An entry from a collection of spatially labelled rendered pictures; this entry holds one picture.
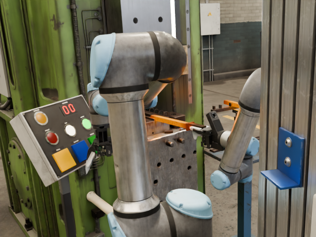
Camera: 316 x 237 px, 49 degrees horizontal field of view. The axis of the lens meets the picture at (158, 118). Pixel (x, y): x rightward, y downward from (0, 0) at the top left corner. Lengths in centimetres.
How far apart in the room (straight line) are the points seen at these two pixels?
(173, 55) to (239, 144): 55
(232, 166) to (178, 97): 89
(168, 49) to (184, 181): 130
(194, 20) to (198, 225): 149
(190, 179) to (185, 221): 115
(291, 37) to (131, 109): 36
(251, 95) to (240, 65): 864
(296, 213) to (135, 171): 35
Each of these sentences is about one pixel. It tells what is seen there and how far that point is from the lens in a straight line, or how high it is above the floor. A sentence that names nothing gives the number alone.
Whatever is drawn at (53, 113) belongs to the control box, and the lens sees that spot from 141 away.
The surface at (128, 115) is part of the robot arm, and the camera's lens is 77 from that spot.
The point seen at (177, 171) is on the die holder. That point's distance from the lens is 193.
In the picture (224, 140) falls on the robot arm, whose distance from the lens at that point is 144.
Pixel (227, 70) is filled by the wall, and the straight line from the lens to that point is 954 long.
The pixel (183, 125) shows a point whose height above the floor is 101.
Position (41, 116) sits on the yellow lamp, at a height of 117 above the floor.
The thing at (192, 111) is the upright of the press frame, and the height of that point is 94.
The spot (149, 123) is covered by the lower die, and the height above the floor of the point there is 98.
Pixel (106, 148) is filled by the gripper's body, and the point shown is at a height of 105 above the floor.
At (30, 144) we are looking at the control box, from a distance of 133.
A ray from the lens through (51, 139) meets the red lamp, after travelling 134.
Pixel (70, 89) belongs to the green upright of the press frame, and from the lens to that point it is 172.
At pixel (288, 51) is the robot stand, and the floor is 142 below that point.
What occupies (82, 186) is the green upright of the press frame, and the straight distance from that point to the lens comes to 187.
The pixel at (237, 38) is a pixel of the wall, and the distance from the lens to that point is 968.
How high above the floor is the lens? 147
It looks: 15 degrees down
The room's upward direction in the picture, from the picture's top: 3 degrees counter-clockwise
